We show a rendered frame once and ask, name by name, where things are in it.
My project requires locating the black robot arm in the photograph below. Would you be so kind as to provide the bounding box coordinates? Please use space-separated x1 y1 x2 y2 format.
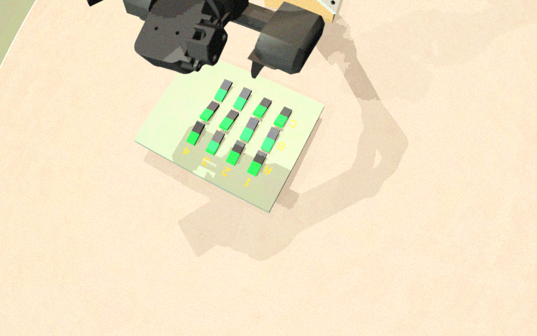
134 0 228 74

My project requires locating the pale yellow switch panel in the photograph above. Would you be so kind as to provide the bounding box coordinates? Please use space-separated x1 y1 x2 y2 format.
134 60 325 213

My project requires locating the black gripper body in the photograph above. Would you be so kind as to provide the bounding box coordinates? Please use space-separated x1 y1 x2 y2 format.
123 0 325 75

